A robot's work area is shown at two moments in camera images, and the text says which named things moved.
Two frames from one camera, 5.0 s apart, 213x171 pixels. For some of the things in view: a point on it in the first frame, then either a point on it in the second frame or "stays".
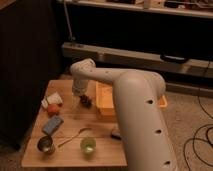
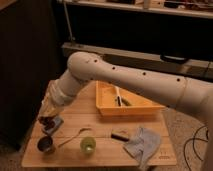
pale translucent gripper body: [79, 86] to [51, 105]
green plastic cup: [88, 145] stays
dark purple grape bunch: [85, 101] to [47, 121]
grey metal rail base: [138, 60] stays
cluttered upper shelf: [203, 8] stays
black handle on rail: [172, 59] stays
